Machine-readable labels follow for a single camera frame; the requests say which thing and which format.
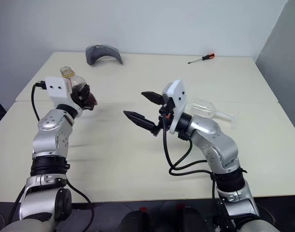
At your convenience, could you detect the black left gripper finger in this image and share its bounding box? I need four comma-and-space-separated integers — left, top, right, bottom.
76, 83, 91, 98
81, 102, 95, 112

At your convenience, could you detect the dark rounded shape red top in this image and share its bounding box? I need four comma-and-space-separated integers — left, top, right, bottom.
119, 207, 151, 232
176, 204, 204, 232

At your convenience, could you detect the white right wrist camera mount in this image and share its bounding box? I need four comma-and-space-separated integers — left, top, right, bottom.
162, 79, 188, 135

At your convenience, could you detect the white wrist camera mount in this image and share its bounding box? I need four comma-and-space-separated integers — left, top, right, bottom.
162, 79, 188, 135
45, 77, 82, 118

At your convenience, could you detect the clear wine glass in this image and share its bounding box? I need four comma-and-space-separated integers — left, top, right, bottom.
189, 100, 240, 130

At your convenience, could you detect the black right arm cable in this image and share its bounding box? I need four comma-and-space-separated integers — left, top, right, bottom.
161, 110, 217, 202

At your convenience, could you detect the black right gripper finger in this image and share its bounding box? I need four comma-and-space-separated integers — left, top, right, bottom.
123, 110, 161, 137
141, 91, 165, 105

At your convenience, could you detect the grey baseball cap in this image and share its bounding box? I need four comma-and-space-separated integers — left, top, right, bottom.
85, 43, 124, 66

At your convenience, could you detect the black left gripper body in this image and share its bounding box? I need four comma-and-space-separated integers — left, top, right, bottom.
70, 93, 85, 111

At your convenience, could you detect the grey partition panel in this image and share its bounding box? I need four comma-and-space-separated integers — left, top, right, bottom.
254, 0, 295, 141

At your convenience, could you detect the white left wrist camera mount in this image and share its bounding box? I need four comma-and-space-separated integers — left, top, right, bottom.
45, 77, 82, 118

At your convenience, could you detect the small cola bottle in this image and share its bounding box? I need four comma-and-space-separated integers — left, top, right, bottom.
59, 65, 99, 112

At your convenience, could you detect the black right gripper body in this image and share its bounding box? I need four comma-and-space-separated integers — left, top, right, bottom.
158, 97, 176, 131

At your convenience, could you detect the orange black screwdriver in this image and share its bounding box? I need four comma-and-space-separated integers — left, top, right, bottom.
187, 52, 216, 65

